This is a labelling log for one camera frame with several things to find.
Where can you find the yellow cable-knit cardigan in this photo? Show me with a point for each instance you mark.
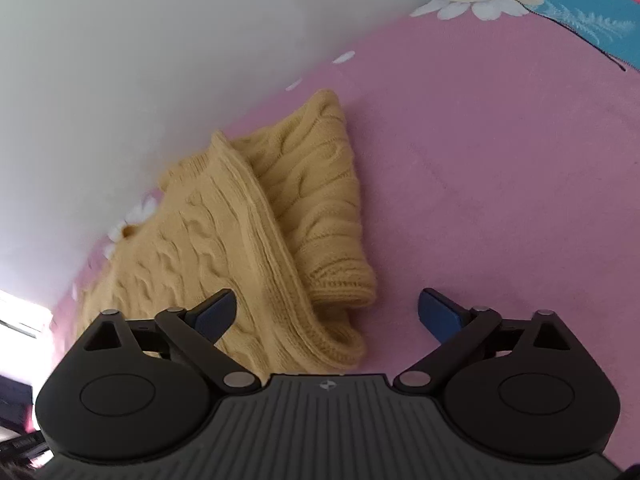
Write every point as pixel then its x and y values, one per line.
pixel 275 217

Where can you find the pink floral bed sheet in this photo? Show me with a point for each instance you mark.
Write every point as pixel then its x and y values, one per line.
pixel 496 145

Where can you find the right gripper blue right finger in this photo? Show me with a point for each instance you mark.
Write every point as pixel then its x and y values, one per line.
pixel 460 333

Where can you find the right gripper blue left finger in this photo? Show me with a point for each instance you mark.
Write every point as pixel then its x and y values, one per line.
pixel 192 335

